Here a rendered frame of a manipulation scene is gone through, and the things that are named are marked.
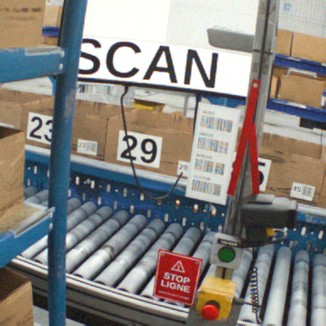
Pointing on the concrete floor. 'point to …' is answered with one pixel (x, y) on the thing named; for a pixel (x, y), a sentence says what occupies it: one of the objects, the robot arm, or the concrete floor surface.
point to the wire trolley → (107, 94)
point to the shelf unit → (22, 233)
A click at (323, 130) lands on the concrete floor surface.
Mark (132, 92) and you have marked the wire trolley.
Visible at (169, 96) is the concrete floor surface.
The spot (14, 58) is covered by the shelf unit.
